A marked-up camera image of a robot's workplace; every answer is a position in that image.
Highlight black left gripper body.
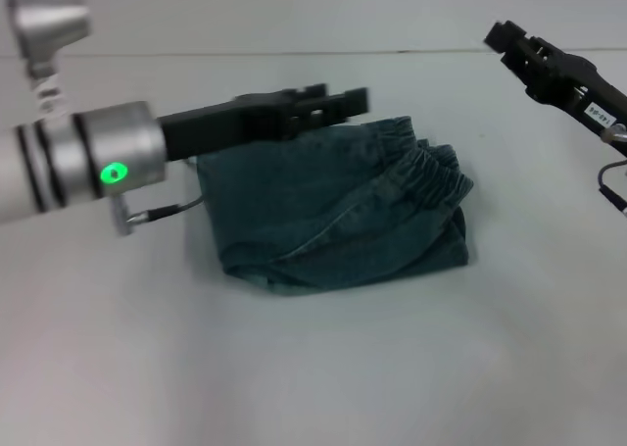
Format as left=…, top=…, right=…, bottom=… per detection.
left=156, top=89, right=296, bottom=163

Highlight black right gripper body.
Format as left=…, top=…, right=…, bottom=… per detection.
left=518, top=38, right=627, bottom=134

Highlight blue denim shorts with cartoon print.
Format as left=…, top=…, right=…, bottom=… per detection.
left=195, top=115, right=476, bottom=298

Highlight right gripper cable with connector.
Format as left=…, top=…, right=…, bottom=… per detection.
left=597, top=125, right=627, bottom=218

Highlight gripper cable with connector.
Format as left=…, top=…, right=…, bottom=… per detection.
left=111, top=194, right=205, bottom=238
left=597, top=125, right=627, bottom=218

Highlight left gripper cable with connector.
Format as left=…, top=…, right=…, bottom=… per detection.
left=111, top=194, right=205, bottom=238

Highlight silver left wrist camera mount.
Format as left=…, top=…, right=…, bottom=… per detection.
left=6, top=0, right=95, bottom=117

